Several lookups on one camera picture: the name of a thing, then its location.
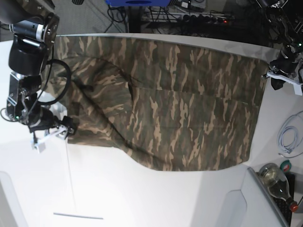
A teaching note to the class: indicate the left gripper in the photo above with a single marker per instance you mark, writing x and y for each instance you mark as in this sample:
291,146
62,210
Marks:
283,68

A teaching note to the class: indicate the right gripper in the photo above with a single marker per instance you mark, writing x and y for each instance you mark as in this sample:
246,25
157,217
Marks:
43,119

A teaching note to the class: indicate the camouflage t-shirt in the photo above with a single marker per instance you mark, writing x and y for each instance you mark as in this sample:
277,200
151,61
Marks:
170,107

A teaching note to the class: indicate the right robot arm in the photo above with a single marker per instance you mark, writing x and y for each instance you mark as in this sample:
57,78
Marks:
34,26

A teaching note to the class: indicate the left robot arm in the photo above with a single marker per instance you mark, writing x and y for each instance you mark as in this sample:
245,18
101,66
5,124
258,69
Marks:
286,16

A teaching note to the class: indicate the green tape roll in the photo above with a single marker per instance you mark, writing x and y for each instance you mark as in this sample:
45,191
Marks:
286,166

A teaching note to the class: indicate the clear plastic bottle red cap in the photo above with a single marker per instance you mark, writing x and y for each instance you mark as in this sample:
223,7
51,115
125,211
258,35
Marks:
277,184

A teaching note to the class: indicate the black power strip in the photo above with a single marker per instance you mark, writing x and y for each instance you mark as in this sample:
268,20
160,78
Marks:
216,19

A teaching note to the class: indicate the blue plastic bin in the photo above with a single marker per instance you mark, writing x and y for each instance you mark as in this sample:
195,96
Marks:
138,3

